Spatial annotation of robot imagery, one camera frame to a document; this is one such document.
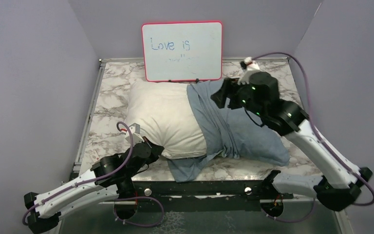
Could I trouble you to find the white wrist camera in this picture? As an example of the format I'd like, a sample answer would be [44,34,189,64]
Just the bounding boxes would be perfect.
[124,123,144,146]
[237,57,261,85]

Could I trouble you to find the small white tag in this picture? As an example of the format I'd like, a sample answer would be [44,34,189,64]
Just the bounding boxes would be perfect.
[89,150,100,163]

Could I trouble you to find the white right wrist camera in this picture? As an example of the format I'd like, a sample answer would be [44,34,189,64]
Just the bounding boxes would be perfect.
[237,57,261,85]

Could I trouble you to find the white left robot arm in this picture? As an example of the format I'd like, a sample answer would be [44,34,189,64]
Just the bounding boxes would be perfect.
[22,139,164,234]

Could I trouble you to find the red framed whiteboard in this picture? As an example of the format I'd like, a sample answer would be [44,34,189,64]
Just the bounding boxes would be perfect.
[141,21,223,82]

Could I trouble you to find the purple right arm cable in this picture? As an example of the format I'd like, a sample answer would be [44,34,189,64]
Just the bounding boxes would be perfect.
[251,52,374,223]

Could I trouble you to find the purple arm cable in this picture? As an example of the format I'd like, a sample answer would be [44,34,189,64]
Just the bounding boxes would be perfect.
[251,52,374,223]
[21,121,165,228]

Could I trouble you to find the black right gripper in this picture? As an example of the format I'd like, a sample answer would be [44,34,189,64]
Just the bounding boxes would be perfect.
[210,77,266,118]

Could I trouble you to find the blue pillowcase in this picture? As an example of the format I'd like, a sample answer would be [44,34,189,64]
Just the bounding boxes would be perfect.
[168,80,290,182]

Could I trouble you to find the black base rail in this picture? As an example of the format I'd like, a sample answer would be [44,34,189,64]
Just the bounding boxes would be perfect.
[114,180,293,212]

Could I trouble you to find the white pillow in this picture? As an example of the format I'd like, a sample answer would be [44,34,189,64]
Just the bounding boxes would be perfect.
[124,81,207,159]

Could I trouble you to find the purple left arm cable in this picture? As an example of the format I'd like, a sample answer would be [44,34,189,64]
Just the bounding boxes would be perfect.
[21,121,165,228]

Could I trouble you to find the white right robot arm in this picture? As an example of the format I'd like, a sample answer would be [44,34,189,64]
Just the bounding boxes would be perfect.
[211,72,373,212]

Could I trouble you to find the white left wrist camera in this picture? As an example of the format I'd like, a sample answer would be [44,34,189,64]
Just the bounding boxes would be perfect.
[124,123,144,146]

